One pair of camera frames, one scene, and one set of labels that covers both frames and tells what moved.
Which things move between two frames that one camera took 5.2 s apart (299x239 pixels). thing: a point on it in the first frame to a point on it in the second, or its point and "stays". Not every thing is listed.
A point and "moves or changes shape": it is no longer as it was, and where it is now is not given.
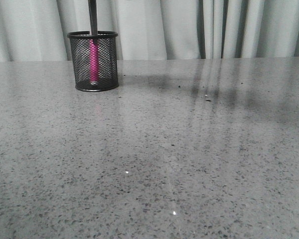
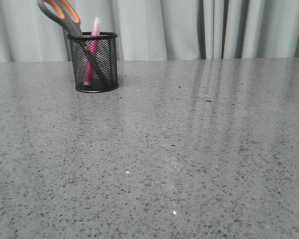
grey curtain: [37, 30] stays
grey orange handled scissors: [92, 10] to [66, 13]
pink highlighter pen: [94, 62] moves or changes shape
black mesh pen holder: [94, 60] stays
